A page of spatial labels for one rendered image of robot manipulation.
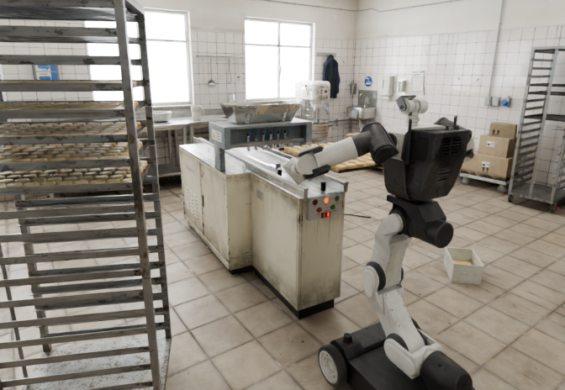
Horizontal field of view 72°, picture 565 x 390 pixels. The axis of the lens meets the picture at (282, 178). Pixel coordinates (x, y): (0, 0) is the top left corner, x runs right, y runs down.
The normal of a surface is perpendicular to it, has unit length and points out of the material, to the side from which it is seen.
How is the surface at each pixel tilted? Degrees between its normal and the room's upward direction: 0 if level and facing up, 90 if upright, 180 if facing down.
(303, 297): 90
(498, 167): 89
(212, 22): 90
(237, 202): 90
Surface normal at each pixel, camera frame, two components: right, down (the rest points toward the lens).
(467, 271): -0.18, 0.26
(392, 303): 0.36, -0.47
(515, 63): -0.82, 0.15
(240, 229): 0.48, 0.24
